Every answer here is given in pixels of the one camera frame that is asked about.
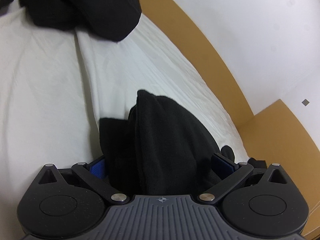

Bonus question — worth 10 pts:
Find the black fleece garment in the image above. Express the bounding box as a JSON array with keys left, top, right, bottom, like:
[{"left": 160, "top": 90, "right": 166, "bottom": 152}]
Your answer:
[{"left": 99, "top": 90, "right": 235, "bottom": 196}]

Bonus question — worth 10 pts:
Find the black folded garment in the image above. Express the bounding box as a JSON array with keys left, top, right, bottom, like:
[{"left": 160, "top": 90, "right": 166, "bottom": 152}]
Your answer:
[{"left": 247, "top": 158, "right": 267, "bottom": 169}]

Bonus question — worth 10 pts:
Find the wooden headboard panel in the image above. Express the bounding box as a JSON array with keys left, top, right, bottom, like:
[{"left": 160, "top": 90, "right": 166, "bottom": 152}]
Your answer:
[{"left": 140, "top": 0, "right": 319, "bottom": 239}]

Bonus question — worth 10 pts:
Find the white bed sheet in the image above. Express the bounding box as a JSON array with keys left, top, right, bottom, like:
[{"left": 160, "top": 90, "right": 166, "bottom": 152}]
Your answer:
[{"left": 1, "top": 9, "right": 248, "bottom": 239}]

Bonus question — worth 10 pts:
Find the black garment pile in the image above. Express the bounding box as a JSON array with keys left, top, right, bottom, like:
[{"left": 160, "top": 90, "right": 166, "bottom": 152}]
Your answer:
[{"left": 19, "top": 0, "right": 142, "bottom": 42}]

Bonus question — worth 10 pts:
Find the grey wall switch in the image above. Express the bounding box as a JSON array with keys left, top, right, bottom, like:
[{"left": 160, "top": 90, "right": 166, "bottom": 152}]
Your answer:
[{"left": 302, "top": 99, "right": 310, "bottom": 106}]

